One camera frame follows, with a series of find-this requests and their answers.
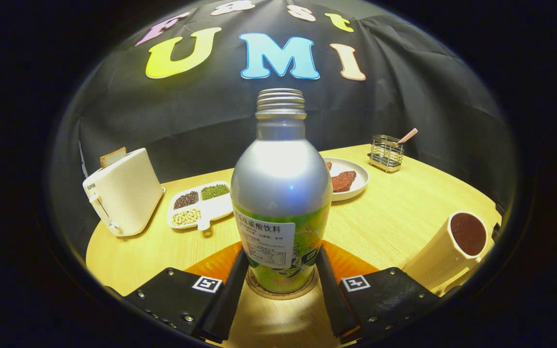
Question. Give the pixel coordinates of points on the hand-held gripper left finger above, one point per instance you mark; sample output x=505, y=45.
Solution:
x=225, y=299

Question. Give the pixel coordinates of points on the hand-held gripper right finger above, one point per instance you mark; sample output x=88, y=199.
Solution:
x=334, y=299

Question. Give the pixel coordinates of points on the round cork coaster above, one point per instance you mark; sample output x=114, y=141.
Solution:
x=285, y=296

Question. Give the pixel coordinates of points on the silver bottle with green label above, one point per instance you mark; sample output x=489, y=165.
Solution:
x=281, y=183

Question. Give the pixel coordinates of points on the yellow soybeans heap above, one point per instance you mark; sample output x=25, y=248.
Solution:
x=186, y=217

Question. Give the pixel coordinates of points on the white divided tray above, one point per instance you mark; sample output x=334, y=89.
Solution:
x=215, y=209

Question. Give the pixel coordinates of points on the wooden table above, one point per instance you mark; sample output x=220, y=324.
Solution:
x=394, y=217

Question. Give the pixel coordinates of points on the dark brown beans heap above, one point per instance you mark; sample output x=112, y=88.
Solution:
x=186, y=199

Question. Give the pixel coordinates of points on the green beans heap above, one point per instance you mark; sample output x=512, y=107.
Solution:
x=215, y=192

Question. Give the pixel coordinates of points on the white oval plate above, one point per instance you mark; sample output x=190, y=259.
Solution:
x=358, y=169

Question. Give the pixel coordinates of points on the white toaster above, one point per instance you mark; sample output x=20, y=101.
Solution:
x=128, y=193

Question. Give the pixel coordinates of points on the pink straw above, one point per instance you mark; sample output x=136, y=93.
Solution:
x=408, y=136

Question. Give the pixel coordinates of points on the bread slice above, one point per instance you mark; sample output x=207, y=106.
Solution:
x=113, y=157

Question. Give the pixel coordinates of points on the black backdrop cloth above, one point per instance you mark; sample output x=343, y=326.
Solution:
x=404, y=96

